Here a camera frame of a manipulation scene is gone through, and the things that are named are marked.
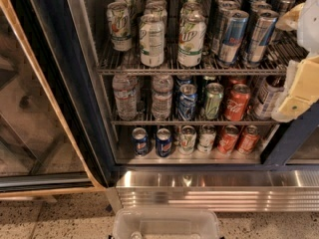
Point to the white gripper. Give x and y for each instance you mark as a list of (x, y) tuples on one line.
[(309, 25)]

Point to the white can middle shelf right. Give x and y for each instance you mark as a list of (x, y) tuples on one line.
[(267, 96)]

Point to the white can shelf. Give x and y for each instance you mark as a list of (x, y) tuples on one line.
[(207, 134), (267, 96)]

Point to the front right Red Bull can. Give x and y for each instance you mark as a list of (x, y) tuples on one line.
[(258, 37)]

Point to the red bull can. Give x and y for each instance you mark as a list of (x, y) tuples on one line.
[(231, 39), (258, 37)]

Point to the front left Red Bull can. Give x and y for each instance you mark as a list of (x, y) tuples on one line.
[(231, 39)]

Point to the red Coca-Cola can middle shelf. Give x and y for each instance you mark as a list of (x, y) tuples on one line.
[(237, 102)]

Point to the green can middle shelf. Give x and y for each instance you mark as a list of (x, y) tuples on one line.
[(213, 99)]

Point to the right Coca-Cola can bottom shelf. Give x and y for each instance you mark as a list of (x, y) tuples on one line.
[(248, 140)]

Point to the left Coca-Cola can bottom shelf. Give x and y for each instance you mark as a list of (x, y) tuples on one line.
[(228, 139)]

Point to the blue Pepsi can middle shelf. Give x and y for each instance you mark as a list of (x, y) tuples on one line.
[(187, 98)]

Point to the right white can bottom shelf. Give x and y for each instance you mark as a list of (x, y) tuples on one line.
[(207, 134)]

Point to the left 7up can bottom shelf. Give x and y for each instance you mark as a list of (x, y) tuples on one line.
[(187, 138)]

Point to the stainless steel fridge base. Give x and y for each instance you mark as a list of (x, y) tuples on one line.
[(219, 191)]

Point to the right Pepsi can bottom shelf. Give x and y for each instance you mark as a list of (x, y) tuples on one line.
[(163, 142)]

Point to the left Pepsi can bottom shelf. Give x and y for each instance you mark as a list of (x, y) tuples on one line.
[(140, 141)]

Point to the open glass fridge door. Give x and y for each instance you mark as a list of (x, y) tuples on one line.
[(44, 149)]

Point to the right water bottle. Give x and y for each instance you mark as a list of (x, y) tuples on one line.
[(162, 96)]

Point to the water bottle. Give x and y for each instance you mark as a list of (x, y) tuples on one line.
[(162, 96), (124, 87)]

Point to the left water bottle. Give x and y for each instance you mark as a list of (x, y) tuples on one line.
[(124, 87)]

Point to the clear plastic bin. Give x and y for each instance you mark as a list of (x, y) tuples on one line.
[(165, 223)]

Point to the top wire shelf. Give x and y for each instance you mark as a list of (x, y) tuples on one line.
[(274, 62)]

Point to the wire shelf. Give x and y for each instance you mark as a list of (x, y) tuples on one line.
[(274, 62), (146, 118)]

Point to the middle wire shelf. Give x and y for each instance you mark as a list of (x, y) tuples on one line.
[(146, 118)]

